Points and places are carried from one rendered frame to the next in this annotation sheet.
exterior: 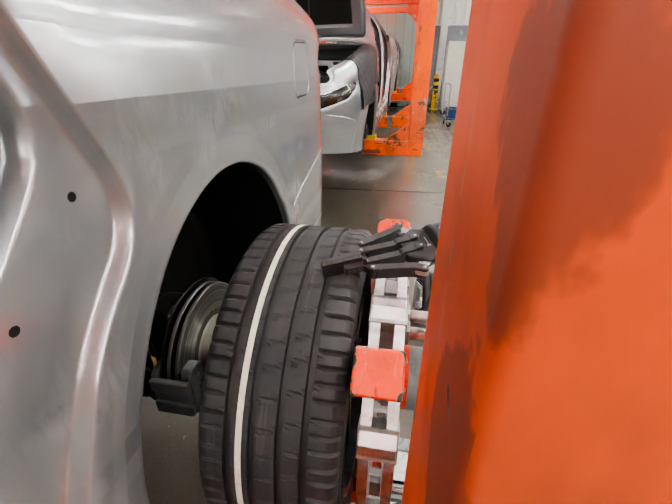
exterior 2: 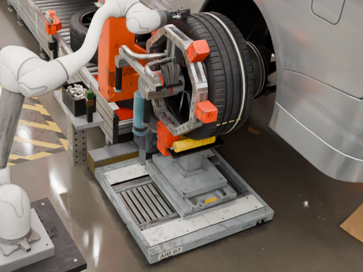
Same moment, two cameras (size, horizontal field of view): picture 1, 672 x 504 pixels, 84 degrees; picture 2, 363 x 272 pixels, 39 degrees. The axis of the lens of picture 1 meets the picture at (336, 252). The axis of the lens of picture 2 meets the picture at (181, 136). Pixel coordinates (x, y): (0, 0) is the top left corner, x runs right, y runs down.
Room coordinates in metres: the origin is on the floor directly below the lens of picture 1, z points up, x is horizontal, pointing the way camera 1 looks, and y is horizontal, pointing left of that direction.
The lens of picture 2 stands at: (2.38, -1.67, 2.15)
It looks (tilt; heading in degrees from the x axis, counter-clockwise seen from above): 35 degrees down; 136
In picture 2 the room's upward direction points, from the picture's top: 7 degrees clockwise
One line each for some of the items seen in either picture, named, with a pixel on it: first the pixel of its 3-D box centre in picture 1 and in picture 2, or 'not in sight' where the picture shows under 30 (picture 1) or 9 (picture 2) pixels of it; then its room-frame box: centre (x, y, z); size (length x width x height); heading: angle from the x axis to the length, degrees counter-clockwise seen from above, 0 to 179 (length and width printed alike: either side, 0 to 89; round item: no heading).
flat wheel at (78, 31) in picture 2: not in sight; (111, 34); (-0.85, 0.49, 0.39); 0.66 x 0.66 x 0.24
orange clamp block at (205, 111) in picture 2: not in sight; (206, 111); (0.95, -0.16, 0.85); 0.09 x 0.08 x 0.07; 170
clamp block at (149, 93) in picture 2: not in sight; (154, 91); (0.77, -0.34, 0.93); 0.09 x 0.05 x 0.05; 80
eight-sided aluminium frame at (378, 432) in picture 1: (384, 373); (173, 81); (0.64, -0.11, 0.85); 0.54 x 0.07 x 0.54; 170
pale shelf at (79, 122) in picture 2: not in sight; (78, 107); (0.03, -0.33, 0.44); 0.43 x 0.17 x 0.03; 170
